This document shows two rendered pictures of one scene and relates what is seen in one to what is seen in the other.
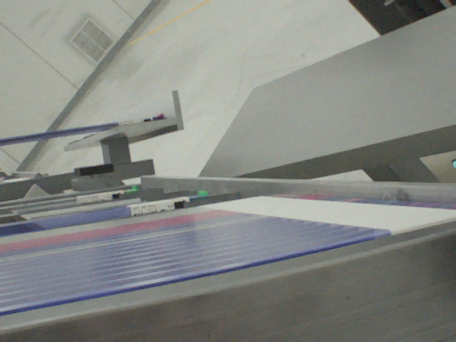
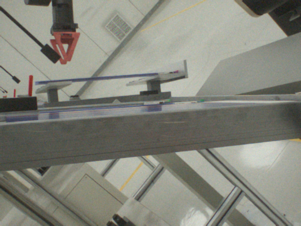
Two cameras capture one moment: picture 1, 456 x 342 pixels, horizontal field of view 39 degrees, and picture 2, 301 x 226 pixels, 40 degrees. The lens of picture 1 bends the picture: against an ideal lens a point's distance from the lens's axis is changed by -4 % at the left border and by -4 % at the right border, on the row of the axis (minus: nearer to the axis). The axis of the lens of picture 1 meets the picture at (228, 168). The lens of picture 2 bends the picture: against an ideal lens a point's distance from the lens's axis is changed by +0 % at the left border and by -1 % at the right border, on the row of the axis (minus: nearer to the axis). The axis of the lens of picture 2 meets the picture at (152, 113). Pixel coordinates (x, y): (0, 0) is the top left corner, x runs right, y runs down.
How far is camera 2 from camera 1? 0.40 m
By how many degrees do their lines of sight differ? 6
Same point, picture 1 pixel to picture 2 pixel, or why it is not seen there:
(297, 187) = (240, 97)
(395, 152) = (283, 90)
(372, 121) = (274, 76)
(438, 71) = not seen: outside the picture
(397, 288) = (268, 116)
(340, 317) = (251, 121)
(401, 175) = not seen: hidden behind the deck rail
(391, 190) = (273, 96)
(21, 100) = (74, 60)
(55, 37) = (96, 23)
